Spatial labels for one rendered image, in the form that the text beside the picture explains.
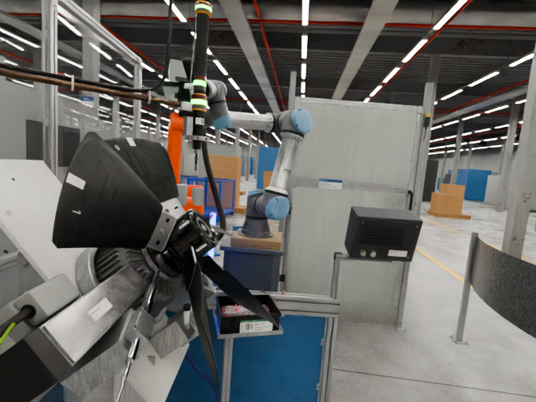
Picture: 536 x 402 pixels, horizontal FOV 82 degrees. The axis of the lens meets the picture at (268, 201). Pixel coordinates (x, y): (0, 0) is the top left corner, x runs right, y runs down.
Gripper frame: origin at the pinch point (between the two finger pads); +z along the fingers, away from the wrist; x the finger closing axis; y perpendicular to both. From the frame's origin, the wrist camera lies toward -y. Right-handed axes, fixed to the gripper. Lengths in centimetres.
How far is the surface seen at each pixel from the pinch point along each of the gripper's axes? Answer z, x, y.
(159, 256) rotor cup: 36, -18, 38
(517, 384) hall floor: -110, -198, 182
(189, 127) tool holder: 14.1, -13.9, 10.2
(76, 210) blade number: 54, -15, 19
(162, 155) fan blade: 11.4, -3.1, 20.4
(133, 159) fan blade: 20.4, 0.0, 20.1
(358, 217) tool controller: -25, -65, 43
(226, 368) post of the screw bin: 13, -27, 97
